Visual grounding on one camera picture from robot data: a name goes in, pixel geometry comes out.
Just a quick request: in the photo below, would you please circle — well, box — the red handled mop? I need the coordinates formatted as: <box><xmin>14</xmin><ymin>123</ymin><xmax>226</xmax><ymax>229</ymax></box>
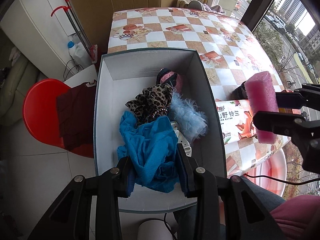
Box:
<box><xmin>50</xmin><ymin>0</ymin><xmax>98</xmax><ymax>64</ymax></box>

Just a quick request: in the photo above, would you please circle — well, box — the dark maroon scrunchie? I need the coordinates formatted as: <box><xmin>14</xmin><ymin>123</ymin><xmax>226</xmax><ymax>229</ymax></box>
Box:
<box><xmin>231</xmin><ymin>81</ymin><xmax>248</xmax><ymax>100</ymax></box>

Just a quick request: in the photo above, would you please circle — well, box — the cream polka dot scrunchie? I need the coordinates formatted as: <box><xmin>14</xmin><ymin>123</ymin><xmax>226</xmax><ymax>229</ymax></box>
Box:
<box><xmin>171</xmin><ymin>121</ymin><xmax>192</xmax><ymax>157</ymax></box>

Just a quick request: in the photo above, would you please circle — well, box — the checkered patterned tablecloth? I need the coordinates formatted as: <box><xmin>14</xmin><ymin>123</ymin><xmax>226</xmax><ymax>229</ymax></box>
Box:
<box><xmin>108</xmin><ymin>8</ymin><xmax>288</xmax><ymax>175</ymax></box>

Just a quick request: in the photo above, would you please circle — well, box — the floral tissue box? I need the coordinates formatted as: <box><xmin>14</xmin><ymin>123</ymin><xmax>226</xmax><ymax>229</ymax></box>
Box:
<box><xmin>216</xmin><ymin>100</ymin><xmax>257</xmax><ymax>145</ymax></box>

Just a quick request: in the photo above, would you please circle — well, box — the red plastic stool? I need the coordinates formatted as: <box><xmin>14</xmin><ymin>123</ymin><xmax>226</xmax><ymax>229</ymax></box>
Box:
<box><xmin>22</xmin><ymin>78</ymin><xmax>95</xmax><ymax>159</ymax></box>

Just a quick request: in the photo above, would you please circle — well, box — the light blue fluffy fabric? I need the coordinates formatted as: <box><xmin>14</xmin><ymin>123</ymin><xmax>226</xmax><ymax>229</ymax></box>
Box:
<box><xmin>169</xmin><ymin>90</ymin><xmax>208</xmax><ymax>143</ymax></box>

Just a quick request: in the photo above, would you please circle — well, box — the leopard print scrunchie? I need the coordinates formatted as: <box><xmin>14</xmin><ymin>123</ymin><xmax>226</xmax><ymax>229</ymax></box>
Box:
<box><xmin>125</xmin><ymin>84</ymin><xmax>173</xmax><ymax>126</ymax></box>

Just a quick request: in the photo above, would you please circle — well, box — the dark red cloth on stool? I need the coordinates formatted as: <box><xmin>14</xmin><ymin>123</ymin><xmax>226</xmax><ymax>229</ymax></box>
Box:
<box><xmin>56</xmin><ymin>81</ymin><xmax>97</xmax><ymax>158</ymax></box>

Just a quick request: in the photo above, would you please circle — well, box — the grey open cardboard box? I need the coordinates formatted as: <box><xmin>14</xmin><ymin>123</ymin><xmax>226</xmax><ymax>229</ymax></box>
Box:
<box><xmin>93</xmin><ymin>48</ymin><xmax>227</xmax><ymax>213</ymax></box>

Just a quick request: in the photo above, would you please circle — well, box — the white plastic bottle blue cap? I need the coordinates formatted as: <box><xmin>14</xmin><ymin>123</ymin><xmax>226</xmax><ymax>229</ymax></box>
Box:
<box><xmin>67</xmin><ymin>41</ymin><xmax>92</xmax><ymax>68</ymax></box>

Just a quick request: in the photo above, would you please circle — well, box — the green sofa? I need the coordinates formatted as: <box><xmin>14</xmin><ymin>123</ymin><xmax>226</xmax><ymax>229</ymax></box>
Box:
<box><xmin>1</xmin><ymin>55</ymin><xmax>39</xmax><ymax>126</ymax></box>

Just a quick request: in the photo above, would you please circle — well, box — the pink knitted sock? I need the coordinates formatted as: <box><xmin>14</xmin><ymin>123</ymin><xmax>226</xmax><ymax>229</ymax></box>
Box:
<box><xmin>156</xmin><ymin>68</ymin><xmax>183</xmax><ymax>93</ymax></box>

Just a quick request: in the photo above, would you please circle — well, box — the white cabinet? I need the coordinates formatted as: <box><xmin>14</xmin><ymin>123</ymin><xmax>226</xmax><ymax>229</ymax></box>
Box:
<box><xmin>1</xmin><ymin>0</ymin><xmax>82</xmax><ymax>81</ymax></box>

